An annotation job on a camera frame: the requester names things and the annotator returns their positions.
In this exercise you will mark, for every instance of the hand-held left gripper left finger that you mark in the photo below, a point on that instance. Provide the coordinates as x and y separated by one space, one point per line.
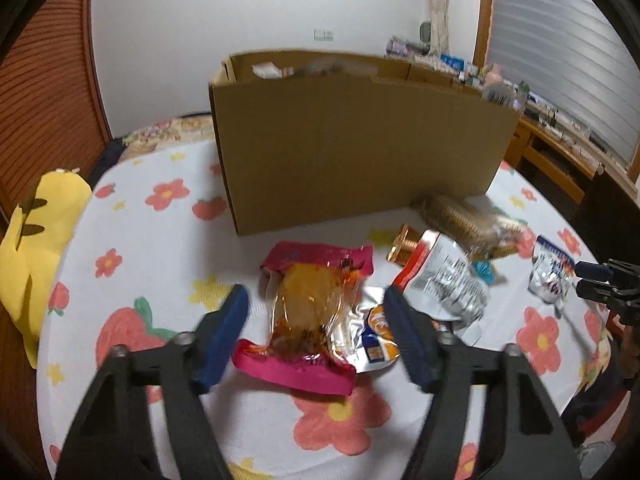
225 340

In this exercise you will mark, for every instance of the person's dark clothing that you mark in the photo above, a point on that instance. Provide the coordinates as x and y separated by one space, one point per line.
605 400

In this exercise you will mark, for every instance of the brown slatted wardrobe door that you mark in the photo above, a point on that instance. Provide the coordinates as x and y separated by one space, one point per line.
45 85

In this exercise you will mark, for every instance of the copper jar lid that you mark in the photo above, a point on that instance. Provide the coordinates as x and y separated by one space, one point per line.
402 247

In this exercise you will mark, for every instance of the small blue wrapper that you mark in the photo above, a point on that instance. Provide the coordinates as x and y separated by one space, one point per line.
484 270

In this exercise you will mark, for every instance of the wooden window frame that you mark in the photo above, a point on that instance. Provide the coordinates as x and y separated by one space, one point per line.
482 10

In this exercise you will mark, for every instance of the floral quilt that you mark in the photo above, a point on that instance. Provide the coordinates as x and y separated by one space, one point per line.
170 132

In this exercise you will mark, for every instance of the clear sleeve of round crackers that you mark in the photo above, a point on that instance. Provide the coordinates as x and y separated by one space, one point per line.
455 220

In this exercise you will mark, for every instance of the wooden sideboard with clutter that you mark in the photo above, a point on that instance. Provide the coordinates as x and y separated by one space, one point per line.
530 100

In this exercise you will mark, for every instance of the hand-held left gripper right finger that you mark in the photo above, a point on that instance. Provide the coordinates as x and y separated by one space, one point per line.
405 335

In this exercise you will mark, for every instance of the pink cup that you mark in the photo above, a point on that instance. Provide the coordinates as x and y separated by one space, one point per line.
492 76

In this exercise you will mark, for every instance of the white flower-printed sheet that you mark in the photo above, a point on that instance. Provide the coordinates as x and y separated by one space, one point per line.
150 260

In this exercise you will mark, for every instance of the small grey desk fan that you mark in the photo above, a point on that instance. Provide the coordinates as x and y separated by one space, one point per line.
425 33

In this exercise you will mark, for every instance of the pink clear snack packet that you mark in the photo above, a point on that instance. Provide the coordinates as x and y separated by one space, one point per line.
300 300

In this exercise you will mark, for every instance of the small silver snack packet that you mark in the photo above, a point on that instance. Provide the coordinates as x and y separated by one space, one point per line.
550 275

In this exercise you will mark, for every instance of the silver red-topped snack bag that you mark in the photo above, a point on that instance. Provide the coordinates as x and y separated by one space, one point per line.
450 275

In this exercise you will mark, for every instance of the grey window blind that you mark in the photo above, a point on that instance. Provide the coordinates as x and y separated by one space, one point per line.
560 35

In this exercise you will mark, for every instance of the yellow plush toy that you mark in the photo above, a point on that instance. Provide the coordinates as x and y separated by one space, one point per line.
35 260

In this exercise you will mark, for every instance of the brown cardboard box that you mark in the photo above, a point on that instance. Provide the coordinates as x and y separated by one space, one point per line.
350 150

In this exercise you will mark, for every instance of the beige curtain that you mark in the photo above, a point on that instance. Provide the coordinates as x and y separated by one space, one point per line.
440 5

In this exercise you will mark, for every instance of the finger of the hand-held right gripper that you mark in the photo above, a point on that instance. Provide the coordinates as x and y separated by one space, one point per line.
592 270
595 290

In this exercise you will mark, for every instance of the orange silver snack packet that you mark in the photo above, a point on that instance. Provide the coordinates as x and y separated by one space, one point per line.
360 330

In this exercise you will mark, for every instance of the white wall switch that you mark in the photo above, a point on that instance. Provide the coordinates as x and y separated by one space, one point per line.
324 35

